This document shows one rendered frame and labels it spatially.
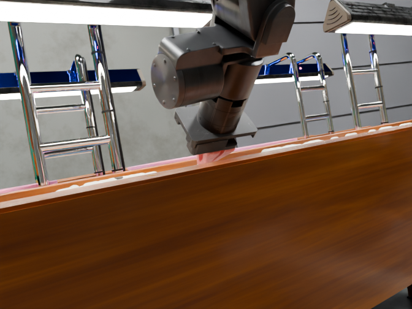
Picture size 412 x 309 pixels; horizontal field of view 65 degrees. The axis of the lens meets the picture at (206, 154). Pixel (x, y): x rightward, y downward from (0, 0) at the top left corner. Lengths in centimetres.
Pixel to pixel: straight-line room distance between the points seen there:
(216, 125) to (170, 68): 12
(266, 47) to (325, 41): 311
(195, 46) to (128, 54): 236
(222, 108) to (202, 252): 19
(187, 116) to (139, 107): 216
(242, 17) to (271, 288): 25
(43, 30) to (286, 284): 256
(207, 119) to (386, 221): 24
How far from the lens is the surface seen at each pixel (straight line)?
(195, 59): 33
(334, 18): 97
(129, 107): 258
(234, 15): 35
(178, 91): 32
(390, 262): 44
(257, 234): 30
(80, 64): 101
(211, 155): 44
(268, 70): 149
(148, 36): 276
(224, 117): 41
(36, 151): 72
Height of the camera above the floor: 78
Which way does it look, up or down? 1 degrees down
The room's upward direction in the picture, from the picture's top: 10 degrees counter-clockwise
